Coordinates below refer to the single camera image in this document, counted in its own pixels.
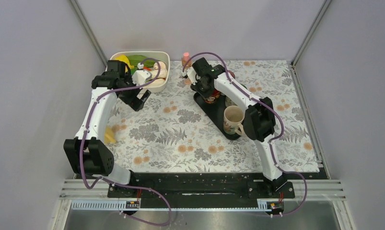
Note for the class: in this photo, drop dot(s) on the black serving tray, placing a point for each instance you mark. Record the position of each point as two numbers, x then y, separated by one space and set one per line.
215 113

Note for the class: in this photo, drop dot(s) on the right small control board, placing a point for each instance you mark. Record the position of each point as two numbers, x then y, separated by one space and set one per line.
276 206

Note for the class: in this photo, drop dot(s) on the white slotted cable duct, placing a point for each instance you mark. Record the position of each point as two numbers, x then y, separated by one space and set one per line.
256 205

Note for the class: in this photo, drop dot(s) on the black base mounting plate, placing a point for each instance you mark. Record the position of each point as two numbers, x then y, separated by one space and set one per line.
197 188

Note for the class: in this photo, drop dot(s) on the pink drink bottle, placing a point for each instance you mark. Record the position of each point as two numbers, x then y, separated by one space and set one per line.
186 64

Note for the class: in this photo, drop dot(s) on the black mug with tan rim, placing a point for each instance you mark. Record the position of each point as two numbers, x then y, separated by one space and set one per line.
213 97

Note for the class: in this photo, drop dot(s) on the left small control board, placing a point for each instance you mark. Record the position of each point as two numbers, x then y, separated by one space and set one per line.
132 205

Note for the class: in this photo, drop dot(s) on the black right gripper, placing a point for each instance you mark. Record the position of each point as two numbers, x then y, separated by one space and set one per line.
196 88

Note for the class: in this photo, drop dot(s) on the green bok choy toy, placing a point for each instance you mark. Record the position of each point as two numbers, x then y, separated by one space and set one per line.
155 74

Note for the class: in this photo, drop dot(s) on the yellow toy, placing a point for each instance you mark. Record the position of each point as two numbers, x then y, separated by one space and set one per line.
109 136

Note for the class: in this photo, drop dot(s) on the cream floral mug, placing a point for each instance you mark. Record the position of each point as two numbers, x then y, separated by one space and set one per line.
233 117

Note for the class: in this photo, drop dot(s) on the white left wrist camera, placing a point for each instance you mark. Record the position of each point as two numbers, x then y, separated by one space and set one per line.
141 75

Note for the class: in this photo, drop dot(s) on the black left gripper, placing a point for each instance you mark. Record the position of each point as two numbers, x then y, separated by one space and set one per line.
135 102

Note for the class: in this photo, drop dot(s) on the white plastic vegetable tub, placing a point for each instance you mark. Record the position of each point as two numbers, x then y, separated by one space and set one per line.
160 84

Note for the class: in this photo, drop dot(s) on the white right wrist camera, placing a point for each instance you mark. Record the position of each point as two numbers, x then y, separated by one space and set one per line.
190 74

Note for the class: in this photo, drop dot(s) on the white napa cabbage toy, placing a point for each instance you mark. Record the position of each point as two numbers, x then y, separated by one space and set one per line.
124 58

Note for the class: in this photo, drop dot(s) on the pink glass mug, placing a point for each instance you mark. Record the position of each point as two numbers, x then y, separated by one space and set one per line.
231 74

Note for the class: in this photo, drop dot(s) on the small control board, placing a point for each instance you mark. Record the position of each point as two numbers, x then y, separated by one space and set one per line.
132 205
276 206

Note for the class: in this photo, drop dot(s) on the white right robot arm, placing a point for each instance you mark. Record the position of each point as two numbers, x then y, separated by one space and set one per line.
259 125

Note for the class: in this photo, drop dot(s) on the beige upside-down mug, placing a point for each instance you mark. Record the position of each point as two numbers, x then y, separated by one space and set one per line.
236 95

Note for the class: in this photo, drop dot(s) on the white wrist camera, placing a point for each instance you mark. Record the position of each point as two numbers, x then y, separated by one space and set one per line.
190 74
141 75

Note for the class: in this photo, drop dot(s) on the white mushroom toy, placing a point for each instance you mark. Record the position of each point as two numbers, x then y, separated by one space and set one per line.
159 65

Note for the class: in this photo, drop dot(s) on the aluminium frame rail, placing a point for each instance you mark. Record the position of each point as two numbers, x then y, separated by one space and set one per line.
315 190

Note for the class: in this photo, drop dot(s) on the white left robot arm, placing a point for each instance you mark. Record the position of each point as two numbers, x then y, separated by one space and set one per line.
86 152

